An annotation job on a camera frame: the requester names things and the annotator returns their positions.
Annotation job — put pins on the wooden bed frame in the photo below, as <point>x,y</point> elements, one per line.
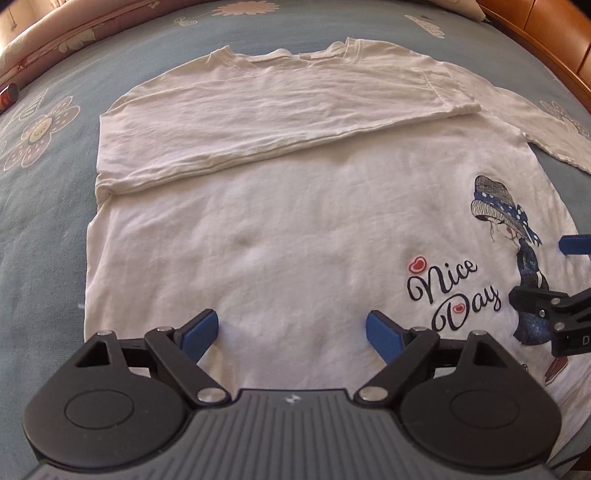
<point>540,27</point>

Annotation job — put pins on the white long-sleeved printed shirt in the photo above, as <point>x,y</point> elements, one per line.
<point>277,221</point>

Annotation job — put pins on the blue patterned bed sheet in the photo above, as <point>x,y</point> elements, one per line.
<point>55,230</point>

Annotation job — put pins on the red snack can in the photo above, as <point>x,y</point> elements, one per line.
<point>8,98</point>

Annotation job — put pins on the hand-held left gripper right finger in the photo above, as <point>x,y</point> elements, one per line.
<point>385,334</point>

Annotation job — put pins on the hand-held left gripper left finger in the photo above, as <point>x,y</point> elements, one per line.
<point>201,330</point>

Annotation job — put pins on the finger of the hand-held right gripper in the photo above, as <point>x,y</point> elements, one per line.
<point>575,244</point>
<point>531,300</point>

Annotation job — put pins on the pink floral pillow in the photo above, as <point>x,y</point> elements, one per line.
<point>60,27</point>

